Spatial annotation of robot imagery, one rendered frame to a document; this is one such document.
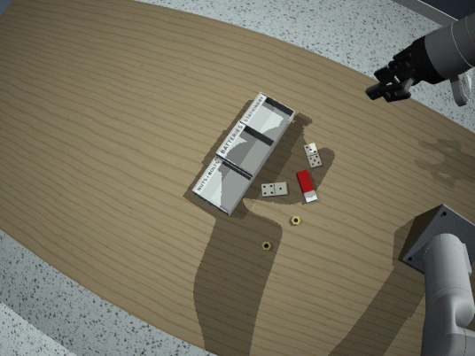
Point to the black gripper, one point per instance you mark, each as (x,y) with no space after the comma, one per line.
(403,67)

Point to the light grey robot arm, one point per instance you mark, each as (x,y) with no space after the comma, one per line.
(447,267)

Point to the grey rack of bins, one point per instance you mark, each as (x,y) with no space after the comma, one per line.
(242,155)

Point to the red and white eraser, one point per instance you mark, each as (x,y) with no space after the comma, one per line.
(306,186)

